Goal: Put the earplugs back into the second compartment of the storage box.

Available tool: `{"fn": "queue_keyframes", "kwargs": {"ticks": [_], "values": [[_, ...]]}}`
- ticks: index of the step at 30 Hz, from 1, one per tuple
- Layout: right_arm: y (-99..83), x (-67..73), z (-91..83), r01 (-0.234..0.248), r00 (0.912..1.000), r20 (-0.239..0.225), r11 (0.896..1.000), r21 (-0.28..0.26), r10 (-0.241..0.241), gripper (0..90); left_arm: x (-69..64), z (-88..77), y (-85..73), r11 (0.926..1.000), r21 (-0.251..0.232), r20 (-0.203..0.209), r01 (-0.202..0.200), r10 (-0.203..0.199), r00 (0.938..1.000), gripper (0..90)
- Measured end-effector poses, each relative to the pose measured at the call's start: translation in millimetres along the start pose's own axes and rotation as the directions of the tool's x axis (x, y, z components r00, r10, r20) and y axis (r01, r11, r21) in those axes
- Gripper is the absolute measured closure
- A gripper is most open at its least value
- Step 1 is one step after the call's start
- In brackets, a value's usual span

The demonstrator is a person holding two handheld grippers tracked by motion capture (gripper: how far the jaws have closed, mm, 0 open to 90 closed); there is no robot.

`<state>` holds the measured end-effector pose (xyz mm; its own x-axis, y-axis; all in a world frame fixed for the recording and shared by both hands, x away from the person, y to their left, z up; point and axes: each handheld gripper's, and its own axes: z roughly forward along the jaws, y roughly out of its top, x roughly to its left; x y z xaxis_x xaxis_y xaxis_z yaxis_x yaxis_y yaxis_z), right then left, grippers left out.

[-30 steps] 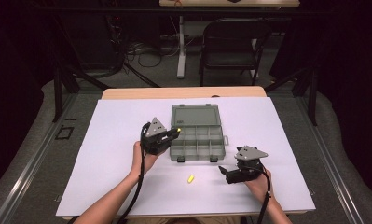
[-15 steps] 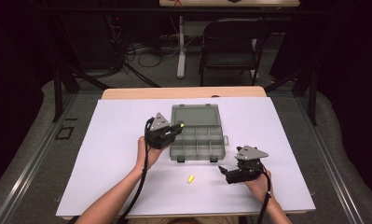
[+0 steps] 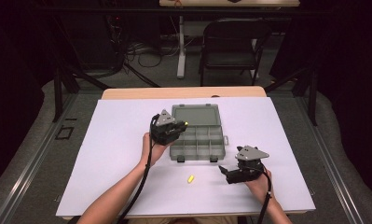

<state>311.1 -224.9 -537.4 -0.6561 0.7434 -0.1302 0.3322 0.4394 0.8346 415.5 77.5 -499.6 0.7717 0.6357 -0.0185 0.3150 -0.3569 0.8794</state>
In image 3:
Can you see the grey plastic compartment box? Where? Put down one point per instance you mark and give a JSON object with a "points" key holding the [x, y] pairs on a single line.
{"points": [[202, 146]]}

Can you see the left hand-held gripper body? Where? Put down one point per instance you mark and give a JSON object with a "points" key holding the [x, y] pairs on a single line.
{"points": [[163, 133]]}

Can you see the person's left hand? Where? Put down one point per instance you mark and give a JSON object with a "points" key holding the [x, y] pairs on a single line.
{"points": [[155, 152]]}

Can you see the person's right hand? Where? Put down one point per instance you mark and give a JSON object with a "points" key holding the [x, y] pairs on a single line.
{"points": [[259, 188]]}

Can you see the black metal frame post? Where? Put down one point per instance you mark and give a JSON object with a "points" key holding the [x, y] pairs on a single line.
{"points": [[57, 93], [313, 99]]}

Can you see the black horizontal frame bar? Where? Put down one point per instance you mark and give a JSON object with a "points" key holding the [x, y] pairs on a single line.
{"points": [[143, 11]]}

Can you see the black folding chair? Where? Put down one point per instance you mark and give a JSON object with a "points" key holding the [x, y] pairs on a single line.
{"points": [[233, 43]]}

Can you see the light wooden table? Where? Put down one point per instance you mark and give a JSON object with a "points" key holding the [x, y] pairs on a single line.
{"points": [[180, 92]]}

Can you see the aluminium floor rail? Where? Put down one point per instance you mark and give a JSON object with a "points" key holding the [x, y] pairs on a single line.
{"points": [[326, 161], [34, 161]]}

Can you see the white desk leg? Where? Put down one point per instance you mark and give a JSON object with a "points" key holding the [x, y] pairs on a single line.
{"points": [[181, 53]]}

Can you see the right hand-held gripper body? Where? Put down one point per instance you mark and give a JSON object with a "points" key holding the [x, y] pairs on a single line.
{"points": [[252, 153]]}

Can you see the white board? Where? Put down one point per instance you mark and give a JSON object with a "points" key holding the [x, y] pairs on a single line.
{"points": [[112, 130]]}

